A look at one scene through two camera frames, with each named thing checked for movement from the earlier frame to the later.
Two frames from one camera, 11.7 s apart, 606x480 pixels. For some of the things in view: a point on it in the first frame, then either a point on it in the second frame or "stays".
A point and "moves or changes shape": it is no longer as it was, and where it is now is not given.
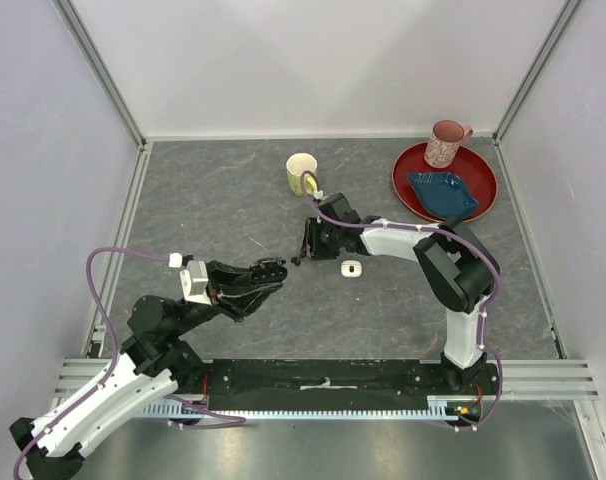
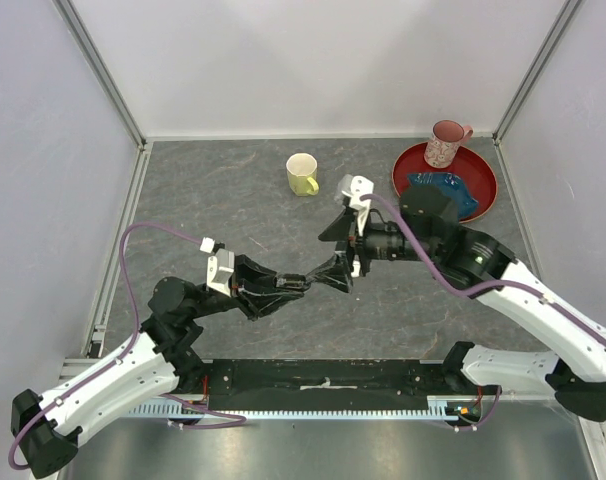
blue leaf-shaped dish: [443, 194] stays
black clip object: [268, 270] moves or changes shape
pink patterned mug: [446, 137] stays
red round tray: [472, 170] stays
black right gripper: [311, 246] → [336, 271]
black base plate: [346, 385] stays
